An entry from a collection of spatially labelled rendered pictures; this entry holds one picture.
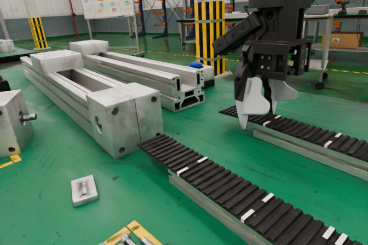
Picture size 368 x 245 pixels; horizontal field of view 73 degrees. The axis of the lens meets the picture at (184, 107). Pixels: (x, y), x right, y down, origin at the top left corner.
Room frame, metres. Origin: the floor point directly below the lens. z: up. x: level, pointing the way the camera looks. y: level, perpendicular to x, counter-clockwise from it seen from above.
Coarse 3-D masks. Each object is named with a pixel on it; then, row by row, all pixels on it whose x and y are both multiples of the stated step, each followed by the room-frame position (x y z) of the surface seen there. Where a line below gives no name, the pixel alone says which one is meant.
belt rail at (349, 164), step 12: (264, 132) 0.39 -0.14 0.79; (276, 132) 0.37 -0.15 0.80; (276, 144) 0.37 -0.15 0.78; (288, 144) 0.35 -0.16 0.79; (300, 144) 0.34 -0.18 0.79; (312, 144) 0.32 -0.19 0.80; (312, 156) 0.32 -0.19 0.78; (324, 156) 0.31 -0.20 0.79; (336, 156) 0.29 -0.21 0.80; (348, 156) 0.28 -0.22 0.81; (336, 168) 0.29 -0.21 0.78; (348, 168) 0.28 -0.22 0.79; (360, 168) 0.28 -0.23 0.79
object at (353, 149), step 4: (352, 140) 0.31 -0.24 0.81; (356, 140) 0.31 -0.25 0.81; (364, 140) 0.31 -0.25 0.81; (344, 144) 0.30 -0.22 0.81; (348, 144) 0.30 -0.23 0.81; (352, 144) 0.30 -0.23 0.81; (356, 144) 0.30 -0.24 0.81; (360, 144) 0.30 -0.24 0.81; (364, 144) 0.30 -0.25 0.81; (340, 148) 0.30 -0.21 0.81; (344, 148) 0.29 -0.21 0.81; (348, 148) 0.29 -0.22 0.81; (352, 148) 0.29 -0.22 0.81; (356, 148) 0.29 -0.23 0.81; (360, 148) 0.29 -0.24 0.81; (340, 152) 0.29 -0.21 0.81; (344, 152) 0.29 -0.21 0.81; (348, 152) 0.28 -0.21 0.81; (352, 152) 0.28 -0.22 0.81; (356, 152) 0.28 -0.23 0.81; (352, 156) 0.28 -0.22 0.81
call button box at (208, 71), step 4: (200, 68) 0.73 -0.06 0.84; (204, 68) 0.72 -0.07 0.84; (208, 68) 0.73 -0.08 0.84; (212, 68) 0.74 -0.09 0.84; (204, 72) 0.72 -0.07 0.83; (208, 72) 0.73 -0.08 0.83; (212, 72) 0.74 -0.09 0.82; (200, 76) 0.71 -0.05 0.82; (204, 76) 0.72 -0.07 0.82; (208, 76) 0.73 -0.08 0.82; (212, 76) 0.74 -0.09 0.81; (204, 80) 0.72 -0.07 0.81; (208, 80) 0.73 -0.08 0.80; (212, 80) 0.74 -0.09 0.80; (204, 84) 0.72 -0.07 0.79; (208, 84) 0.72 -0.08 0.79; (212, 84) 0.74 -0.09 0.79; (204, 88) 0.72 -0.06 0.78
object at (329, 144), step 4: (336, 136) 0.32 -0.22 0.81; (340, 136) 0.33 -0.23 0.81; (344, 136) 0.32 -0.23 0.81; (348, 136) 0.32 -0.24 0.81; (332, 140) 0.31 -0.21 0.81; (336, 140) 0.32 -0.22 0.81; (340, 140) 0.31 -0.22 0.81; (344, 140) 0.31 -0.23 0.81; (348, 140) 0.32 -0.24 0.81; (324, 144) 0.30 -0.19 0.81; (328, 144) 0.30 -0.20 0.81; (332, 144) 0.31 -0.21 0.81; (336, 144) 0.30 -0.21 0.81; (340, 144) 0.30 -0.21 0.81; (328, 148) 0.30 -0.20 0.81; (332, 148) 0.30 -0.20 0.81; (336, 148) 0.29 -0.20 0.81
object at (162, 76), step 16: (96, 64) 0.90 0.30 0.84; (112, 64) 0.79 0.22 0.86; (128, 64) 0.74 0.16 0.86; (144, 64) 0.78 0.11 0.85; (160, 64) 0.71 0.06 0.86; (128, 80) 0.71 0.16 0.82; (144, 80) 0.64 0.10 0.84; (160, 80) 0.58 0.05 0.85; (176, 80) 0.57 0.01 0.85; (192, 80) 0.60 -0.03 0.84; (160, 96) 0.58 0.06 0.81; (176, 96) 0.55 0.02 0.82; (192, 96) 0.58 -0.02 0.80
